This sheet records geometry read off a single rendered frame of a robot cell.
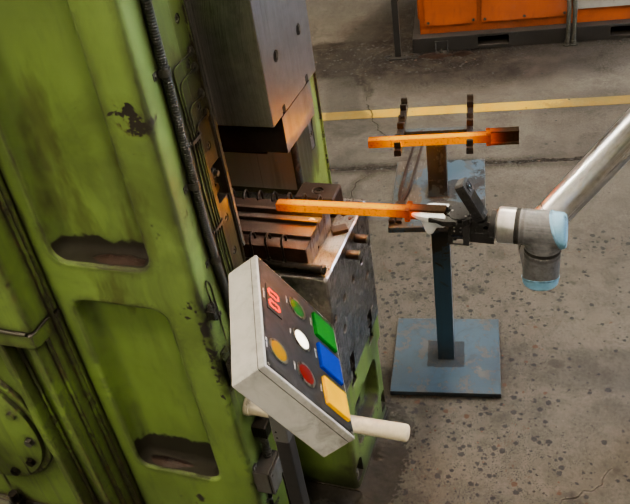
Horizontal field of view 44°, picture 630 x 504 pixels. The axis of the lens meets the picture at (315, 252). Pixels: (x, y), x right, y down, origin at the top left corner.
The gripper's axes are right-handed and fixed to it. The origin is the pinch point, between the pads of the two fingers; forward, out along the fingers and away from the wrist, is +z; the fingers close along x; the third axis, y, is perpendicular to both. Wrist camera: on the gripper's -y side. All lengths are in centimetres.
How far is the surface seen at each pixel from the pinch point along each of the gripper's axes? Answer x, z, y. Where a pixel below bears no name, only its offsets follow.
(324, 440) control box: -70, 3, 7
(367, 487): -14, 18, 104
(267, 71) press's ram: -15, 28, -44
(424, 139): 37.5, 6.3, 1.4
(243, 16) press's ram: -17, 30, -58
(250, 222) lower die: -4.0, 46.0, 6.3
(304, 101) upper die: 2.2, 27.6, -28.2
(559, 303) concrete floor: 89, -34, 104
